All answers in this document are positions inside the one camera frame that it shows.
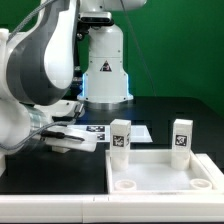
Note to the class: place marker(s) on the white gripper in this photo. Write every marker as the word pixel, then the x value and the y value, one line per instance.
pixel 63 114

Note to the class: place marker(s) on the white square table top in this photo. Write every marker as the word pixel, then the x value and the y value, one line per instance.
pixel 150 172

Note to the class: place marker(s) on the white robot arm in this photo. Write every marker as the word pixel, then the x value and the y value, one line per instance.
pixel 72 56

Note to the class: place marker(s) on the white left fence block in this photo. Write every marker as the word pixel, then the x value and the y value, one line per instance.
pixel 2 164

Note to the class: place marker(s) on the white front fence rail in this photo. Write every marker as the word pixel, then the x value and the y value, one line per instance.
pixel 111 208

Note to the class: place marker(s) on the white fence rail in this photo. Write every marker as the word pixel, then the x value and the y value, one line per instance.
pixel 111 208
pixel 216 176

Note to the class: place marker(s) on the white marker base plate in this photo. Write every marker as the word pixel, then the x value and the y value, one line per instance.
pixel 139 133

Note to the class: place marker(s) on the white right fence rail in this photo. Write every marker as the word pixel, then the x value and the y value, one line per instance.
pixel 216 176

